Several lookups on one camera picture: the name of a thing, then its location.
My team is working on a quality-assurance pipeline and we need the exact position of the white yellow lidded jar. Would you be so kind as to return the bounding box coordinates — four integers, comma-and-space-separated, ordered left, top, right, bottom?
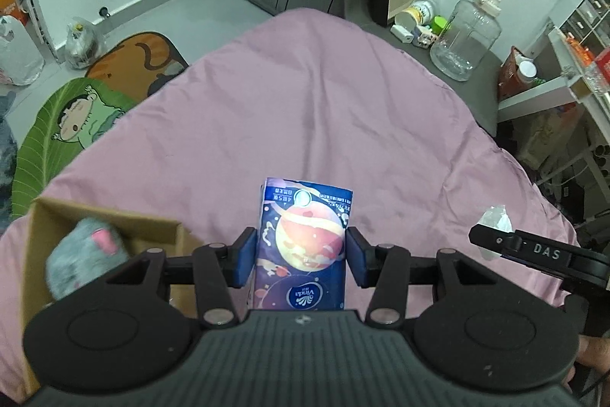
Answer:
394, 0, 436, 32

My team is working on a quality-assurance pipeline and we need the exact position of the green leaf cartoon mat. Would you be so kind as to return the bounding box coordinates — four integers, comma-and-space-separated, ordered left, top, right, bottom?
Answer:
11, 77, 135, 219

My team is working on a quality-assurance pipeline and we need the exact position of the brown cardboard box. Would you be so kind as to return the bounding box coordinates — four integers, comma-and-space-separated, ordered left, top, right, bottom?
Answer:
22, 197, 199, 394

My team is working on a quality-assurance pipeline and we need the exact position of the white plastic shopping bag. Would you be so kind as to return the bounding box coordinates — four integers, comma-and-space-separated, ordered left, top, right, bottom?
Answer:
0, 16, 45, 87

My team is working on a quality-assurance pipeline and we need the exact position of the white cloth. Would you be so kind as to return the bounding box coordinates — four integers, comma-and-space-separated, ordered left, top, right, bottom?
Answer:
478, 204, 514, 261

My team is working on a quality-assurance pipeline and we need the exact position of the blue tissue pack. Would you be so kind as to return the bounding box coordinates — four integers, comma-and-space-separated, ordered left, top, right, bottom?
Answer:
250, 178, 353, 311

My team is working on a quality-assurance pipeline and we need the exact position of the clear plastic water jug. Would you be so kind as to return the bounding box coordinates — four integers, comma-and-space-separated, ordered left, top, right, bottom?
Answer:
430, 0, 501, 82

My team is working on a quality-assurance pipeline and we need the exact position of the white shelf unit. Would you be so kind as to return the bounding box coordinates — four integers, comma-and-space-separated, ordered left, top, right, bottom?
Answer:
495, 0, 610, 179

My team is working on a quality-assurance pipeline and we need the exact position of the grey pink plush toy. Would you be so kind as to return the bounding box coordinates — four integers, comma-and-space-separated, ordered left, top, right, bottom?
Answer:
45, 217, 129, 301

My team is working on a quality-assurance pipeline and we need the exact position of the small clear trash bag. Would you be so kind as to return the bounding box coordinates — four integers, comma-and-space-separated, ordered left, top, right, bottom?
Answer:
64, 18, 106, 69

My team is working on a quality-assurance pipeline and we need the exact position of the white charger block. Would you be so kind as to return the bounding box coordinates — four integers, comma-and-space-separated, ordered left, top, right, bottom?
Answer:
390, 24, 414, 44

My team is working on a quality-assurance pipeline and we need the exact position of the orange capybara floor mat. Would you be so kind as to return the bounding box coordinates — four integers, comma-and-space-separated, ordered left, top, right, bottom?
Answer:
86, 31, 188, 103

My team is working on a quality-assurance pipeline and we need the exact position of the operator right hand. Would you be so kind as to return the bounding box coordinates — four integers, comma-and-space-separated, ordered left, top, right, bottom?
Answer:
576, 335, 610, 406

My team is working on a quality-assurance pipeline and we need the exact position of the pink bed sheet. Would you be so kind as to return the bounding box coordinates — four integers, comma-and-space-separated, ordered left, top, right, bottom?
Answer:
0, 6, 580, 405

